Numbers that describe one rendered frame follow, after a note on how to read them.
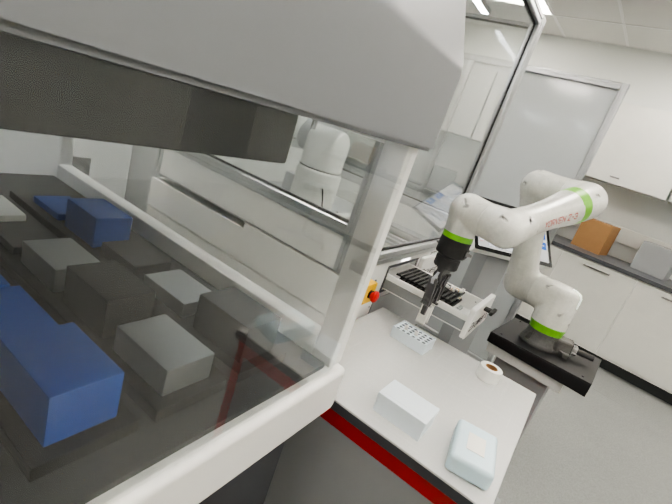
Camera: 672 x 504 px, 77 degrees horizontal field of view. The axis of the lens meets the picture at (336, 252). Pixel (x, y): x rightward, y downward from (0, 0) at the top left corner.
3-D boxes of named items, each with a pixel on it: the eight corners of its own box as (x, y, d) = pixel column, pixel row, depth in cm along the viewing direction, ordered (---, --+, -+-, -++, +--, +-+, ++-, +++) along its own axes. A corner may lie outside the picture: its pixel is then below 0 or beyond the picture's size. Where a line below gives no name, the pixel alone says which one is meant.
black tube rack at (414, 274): (459, 306, 165) (465, 292, 163) (444, 317, 150) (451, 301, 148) (409, 281, 175) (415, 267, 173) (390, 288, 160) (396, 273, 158)
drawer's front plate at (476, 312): (484, 319, 165) (496, 295, 162) (463, 339, 141) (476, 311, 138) (480, 317, 166) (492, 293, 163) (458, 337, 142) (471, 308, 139)
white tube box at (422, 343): (431, 348, 141) (436, 338, 140) (421, 355, 134) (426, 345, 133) (400, 329, 147) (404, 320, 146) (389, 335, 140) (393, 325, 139)
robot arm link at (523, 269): (513, 282, 183) (536, 162, 156) (549, 299, 171) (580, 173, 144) (494, 293, 177) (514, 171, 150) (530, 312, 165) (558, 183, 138)
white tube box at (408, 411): (431, 425, 103) (440, 408, 101) (417, 442, 95) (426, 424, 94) (387, 395, 108) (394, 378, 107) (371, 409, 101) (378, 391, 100)
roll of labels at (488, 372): (496, 377, 137) (501, 366, 136) (498, 388, 130) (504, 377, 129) (475, 368, 138) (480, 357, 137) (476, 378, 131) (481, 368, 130)
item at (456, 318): (480, 315, 164) (487, 301, 163) (461, 332, 143) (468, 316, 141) (393, 270, 183) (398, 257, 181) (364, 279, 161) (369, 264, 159)
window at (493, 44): (446, 237, 204) (535, 23, 175) (356, 255, 132) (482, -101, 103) (445, 236, 204) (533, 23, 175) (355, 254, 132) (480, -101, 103)
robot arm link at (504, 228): (543, 217, 140) (553, 185, 134) (577, 231, 132) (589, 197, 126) (471, 242, 121) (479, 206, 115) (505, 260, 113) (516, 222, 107)
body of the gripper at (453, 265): (455, 262, 125) (443, 290, 127) (465, 259, 132) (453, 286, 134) (433, 251, 128) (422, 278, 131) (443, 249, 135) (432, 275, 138)
